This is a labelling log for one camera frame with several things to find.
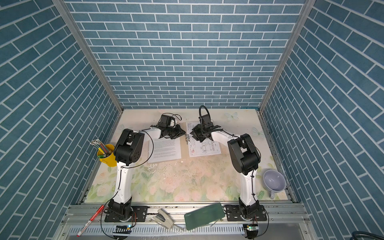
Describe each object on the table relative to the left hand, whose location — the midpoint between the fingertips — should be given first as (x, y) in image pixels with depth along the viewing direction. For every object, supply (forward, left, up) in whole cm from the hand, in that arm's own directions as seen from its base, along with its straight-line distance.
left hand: (186, 131), depth 104 cm
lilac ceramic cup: (-35, -51, -1) cm, 62 cm away
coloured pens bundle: (-18, +46, +10) cm, 51 cm away
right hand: (-4, -2, +6) cm, 7 cm away
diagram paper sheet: (-12, -8, -2) cm, 15 cm away
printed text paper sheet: (-12, +16, -4) cm, 20 cm away
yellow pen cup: (-24, +41, +6) cm, 48 cm away
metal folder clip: (-5, -1, -2) cm, 6 cm away
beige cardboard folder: (-12, +1, -3) cm, 13 cm away
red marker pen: (-52, +45, -2) cm, 69 cm away
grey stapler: (-51, +9, 0) cm, 52 cm away
